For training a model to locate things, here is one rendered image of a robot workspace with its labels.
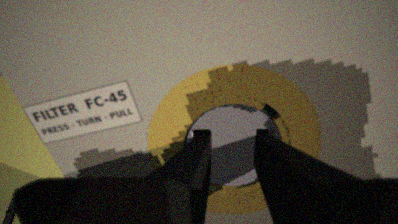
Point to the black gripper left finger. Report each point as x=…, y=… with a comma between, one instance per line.
x=175, y=193

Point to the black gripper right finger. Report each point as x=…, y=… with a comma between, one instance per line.
x=300, y=189

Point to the white cylinder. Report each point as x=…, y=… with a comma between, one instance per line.
x=233, y=131

